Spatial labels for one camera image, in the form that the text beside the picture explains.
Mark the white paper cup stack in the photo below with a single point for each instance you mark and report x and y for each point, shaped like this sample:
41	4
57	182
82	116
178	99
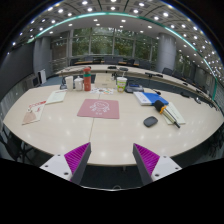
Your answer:
69	83

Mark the white printed document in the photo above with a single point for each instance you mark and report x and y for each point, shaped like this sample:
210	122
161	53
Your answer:
56	97

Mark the white lidded mug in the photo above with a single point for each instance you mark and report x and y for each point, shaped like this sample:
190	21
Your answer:
78	84

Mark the pink printed mouse pad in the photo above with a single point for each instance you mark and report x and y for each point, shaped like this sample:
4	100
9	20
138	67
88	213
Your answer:
98	109

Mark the red and white leaflet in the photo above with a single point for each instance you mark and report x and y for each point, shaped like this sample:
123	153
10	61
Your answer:
33	113

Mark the long curved conference desk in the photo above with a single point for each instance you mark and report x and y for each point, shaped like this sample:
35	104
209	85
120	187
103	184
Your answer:
100	69

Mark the colourful sticker sheet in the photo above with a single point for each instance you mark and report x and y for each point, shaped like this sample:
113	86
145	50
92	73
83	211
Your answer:
101	91

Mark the black computer mouse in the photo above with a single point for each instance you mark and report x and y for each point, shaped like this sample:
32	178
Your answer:
150	121

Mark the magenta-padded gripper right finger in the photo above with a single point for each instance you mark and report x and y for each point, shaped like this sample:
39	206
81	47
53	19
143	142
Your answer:
165	166

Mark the red thermos bottle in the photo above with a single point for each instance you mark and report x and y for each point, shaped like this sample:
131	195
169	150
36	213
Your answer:
87	81

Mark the white cardboard box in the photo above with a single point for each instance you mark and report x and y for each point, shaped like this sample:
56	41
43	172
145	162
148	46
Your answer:
104	81

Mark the ceiling lights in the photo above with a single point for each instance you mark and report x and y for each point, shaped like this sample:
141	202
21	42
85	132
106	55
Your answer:
113	8

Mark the dark office chairs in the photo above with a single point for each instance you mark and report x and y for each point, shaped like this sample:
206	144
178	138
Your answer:
166	71

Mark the blue and white book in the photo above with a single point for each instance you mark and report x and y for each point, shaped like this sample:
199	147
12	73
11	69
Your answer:
151	98

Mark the printed paper cup with straw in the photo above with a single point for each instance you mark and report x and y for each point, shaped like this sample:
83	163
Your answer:
121	85

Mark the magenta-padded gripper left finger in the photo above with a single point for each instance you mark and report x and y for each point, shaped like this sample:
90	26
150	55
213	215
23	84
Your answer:
56	165

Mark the black desk microphone base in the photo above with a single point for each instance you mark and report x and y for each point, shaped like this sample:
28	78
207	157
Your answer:
63	85

